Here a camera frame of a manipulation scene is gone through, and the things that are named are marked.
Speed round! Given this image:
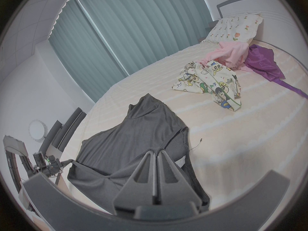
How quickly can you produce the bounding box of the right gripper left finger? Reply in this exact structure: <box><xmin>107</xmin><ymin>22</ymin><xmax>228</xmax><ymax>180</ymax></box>
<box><xmin>113</xmin><ymin>151</ymin><xmax>155</xmax><ymax>212</ymax></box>

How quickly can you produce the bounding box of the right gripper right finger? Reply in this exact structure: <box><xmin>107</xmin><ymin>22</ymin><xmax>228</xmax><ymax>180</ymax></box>
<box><xmin>156</xmin><ymin>150</ymin><xmax>202</xmax><ymax>210</ymax></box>

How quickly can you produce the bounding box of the black T-shirt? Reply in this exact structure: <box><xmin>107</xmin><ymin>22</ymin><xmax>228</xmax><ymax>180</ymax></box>
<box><xmin>67</xmin><ymin>93</ymin><xmax>210</xmax><ymax>212</ymax></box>

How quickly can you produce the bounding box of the bed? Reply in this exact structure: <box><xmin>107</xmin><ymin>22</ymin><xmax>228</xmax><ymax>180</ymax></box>
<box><xmin>55</xmin><ymin>0</ymin><xmax>308</xmax><ymax>216</ymax></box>

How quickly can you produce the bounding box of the black chest of drawers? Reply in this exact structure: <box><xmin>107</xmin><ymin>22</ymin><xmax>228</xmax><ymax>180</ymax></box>
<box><xmin>40</xmin><ymin>107</ymin><xmax>87</xmax><ymax>159</ymax></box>

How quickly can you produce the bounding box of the white printed pyjama garment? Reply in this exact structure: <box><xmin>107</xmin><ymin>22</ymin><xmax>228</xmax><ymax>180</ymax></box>
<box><xmin>171</xmin><ymin>60</ymin><xmax>242</xmax><ymax>112</ymax></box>

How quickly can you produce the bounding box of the blue-green curtain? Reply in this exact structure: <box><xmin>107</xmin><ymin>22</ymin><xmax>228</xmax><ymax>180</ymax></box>
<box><xmin>48</xmin><ymin>0</ymin><xmax>128</xmax><ymax>103</ymax></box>
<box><xmin>75</xmin><ymin>0</ymin><xmax>213</xmax><ymax>76</ymax></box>

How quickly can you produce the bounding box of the pink garment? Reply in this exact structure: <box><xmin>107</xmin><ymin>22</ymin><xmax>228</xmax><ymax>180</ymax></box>
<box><xmin>205</xmin><ymin>41</ymin><xmax>254</xmax><ymax>73</ymax></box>

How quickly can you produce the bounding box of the purple garment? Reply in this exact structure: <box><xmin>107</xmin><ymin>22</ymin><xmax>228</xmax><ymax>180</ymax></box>
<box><xmin>244</xmin><ymin>44</ymin><xmax>308</xmax><ymax>99</ymax></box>

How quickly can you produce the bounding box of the grey white bedside table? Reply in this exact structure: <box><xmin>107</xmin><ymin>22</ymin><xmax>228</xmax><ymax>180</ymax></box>
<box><xmin>199</xmin><ymin>20</ymin><xmax>219</xmax><ymax>43</ymax></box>

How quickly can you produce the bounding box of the white printed pillow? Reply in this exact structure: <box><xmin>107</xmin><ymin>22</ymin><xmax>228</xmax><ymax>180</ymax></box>
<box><xmin>201</xmin><ymin>12</ymin><xmax>264</xmax><ymax>44</ymax></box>

